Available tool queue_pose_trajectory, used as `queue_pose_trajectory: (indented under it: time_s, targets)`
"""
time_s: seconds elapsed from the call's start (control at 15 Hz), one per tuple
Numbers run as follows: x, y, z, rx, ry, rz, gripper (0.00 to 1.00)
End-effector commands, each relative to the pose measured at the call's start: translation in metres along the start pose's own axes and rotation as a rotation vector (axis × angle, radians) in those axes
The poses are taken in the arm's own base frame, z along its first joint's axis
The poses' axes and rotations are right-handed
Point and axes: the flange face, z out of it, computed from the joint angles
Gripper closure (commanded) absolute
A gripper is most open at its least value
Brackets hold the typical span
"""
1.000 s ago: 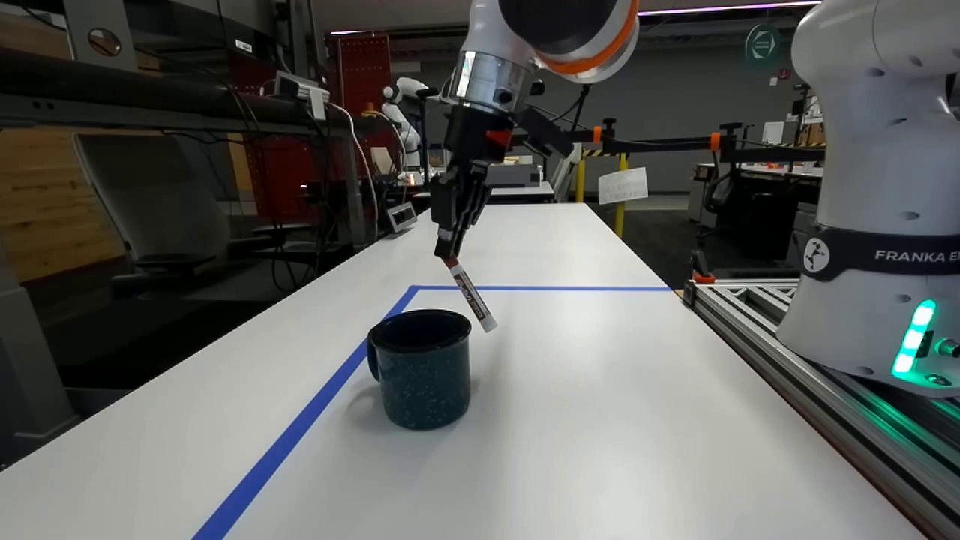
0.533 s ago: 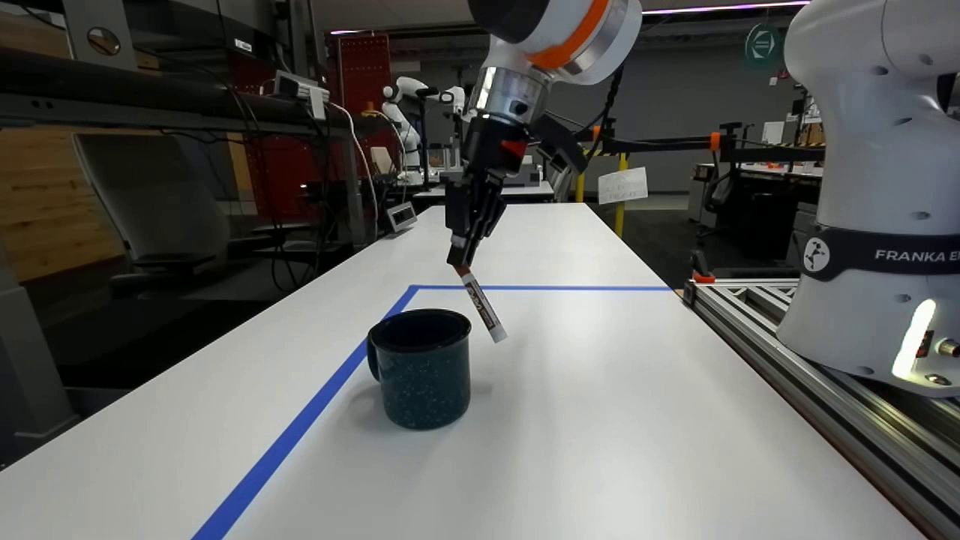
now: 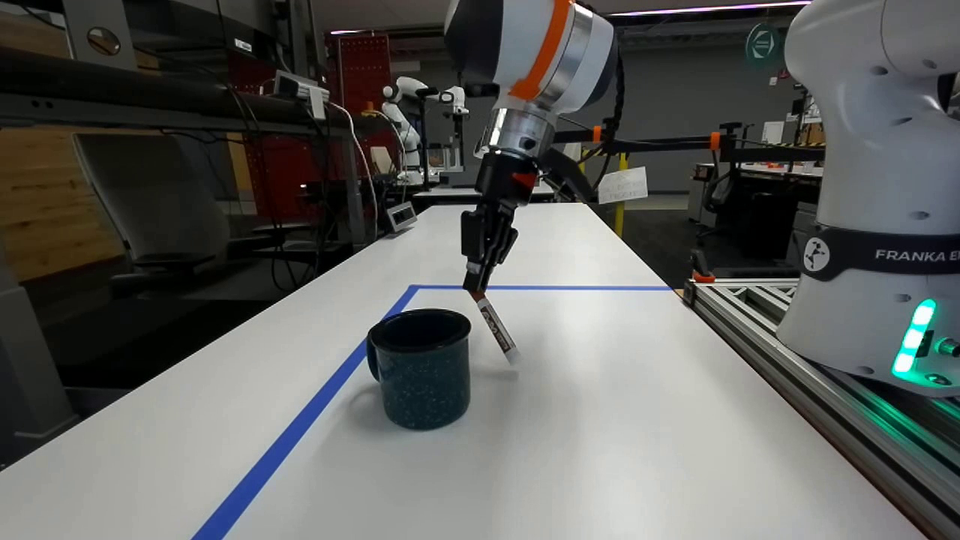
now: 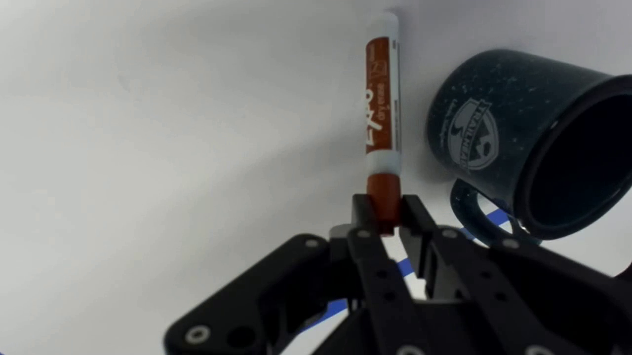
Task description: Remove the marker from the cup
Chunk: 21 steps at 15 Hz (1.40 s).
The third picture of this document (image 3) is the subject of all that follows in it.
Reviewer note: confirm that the dark blue speckled mug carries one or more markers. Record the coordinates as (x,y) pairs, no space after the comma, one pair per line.
(421,377)

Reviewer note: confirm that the white paper sign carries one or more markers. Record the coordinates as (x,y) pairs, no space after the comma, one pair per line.
(621,185)

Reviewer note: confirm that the red cabinet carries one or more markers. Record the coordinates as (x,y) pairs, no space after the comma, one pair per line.
(358,76)

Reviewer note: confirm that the aluminium rail frame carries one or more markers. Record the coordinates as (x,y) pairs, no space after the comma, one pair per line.
(840,401)

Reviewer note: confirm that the black articulated camera mount arm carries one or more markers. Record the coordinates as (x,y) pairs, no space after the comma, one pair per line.
(679,141)

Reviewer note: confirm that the small grey device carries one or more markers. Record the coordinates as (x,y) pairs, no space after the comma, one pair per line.
(401,215)

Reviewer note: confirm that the black chair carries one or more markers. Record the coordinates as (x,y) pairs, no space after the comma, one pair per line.
(159,200)

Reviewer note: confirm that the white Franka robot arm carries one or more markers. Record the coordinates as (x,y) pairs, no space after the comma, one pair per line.
(879,150)

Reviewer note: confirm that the blue tape strip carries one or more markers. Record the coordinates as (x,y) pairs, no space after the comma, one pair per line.
(302,425)
(579,289)

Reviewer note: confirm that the yellow post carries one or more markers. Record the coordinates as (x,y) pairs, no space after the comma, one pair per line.
(618,215)

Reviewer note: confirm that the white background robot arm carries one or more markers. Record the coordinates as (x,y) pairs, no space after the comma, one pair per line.
(410,123)

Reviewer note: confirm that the white box on shelf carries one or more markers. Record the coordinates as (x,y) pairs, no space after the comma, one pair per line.
(302,95)

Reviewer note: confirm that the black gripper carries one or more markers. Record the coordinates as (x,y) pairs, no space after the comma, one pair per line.
(501,182)

